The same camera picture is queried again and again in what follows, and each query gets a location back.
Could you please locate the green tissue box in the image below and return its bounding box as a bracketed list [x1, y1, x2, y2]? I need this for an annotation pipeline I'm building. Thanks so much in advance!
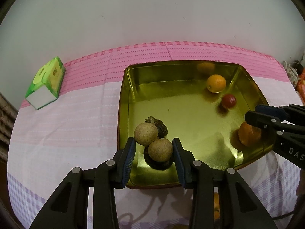
[25, 57, 66, 110]

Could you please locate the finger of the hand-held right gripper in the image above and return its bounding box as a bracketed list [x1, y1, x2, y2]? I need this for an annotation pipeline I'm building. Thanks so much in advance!
[256, 104, 305, 125]
[245, 110, 286, 137]

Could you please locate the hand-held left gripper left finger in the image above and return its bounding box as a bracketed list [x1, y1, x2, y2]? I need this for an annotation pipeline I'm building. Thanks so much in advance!
[29, 137, 137, 229]

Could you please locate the pink and purple checked tablecloth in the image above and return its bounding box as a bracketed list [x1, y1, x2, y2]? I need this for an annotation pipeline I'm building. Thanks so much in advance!
[7, 41, 305, 229]

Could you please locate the dark red tin box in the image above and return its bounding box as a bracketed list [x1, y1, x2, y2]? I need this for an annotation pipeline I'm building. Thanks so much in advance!
[117, 60, 273, 189]

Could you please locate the dark mangosteen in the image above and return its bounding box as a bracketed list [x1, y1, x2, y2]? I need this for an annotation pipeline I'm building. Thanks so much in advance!
[143, 145, 174, 170]
[145, 116, 168, 139]

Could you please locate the red cherry tomato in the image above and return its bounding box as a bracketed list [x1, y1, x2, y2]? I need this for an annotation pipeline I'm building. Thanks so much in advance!
[221, 94, 237, 108]

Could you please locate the orange bag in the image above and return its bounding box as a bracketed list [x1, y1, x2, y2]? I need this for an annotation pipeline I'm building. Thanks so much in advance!
[295, 67, 305, 91]

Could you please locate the small tangerine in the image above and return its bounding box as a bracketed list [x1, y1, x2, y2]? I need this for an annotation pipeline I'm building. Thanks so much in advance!
[206, 74, 227, 93]

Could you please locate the large tangerine with stem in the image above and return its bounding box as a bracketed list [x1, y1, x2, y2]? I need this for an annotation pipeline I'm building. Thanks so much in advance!
[213, 192, 221, 221]

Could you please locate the white patterned teapot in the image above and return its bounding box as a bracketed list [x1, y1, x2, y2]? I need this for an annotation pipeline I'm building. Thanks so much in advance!
[282, 61, 299, 86]

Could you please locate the longan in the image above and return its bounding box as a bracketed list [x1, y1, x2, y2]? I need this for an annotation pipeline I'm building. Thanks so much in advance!
[134, 123, 159, 146]
[148, 139, 173, 163]

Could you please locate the rattan chair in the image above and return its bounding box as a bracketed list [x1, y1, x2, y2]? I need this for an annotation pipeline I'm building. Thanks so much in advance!
[0, 92, 19, 164]

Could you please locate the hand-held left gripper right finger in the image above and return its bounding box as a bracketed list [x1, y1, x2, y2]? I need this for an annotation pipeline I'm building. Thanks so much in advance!
[172, 138, 278, 229]

